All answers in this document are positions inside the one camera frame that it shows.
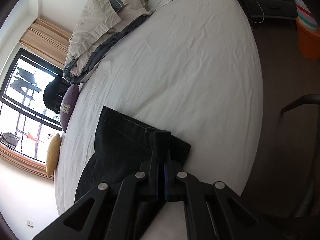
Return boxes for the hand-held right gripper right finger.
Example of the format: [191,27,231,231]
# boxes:
[162,160,283,240]

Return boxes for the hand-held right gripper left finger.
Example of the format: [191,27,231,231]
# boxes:
[32,130,172,240]

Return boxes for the black pants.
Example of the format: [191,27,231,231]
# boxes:
[74,106,192,240]

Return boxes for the bed with white sheet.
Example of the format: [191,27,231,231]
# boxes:
[54,0,264,240]

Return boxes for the yellow pillow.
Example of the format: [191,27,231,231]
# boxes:
[46,133,62,177]

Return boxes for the purple pillow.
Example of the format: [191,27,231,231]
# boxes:
[59,84,80,133]

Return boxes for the beige curtain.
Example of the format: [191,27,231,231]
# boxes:
[0,142,55,180]
[19,17,73,69]

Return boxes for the dark cloth on balcony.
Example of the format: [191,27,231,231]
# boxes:
[43,76,71,113]

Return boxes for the black balcony railing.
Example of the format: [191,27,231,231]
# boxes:
[14,90,44,158]

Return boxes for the grey hanging jacket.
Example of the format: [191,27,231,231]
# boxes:
[0,131,21,147]

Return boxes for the black chair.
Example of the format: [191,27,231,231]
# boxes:
[279,94,320,217]

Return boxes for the dark hanging clothes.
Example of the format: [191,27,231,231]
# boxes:
[10,67,42,93]

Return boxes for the beige grey duvet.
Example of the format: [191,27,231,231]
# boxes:
[62,0,164,84]

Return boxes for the orange container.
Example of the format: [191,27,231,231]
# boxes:
[296,17,320,61]

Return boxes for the dark nightstand drawers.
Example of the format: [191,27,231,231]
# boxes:
[236,0,299,20]

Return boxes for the black glass door frame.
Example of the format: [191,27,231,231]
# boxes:
[0,47,65,160]

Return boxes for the white cable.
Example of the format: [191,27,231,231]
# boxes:
[229,0,265,25]

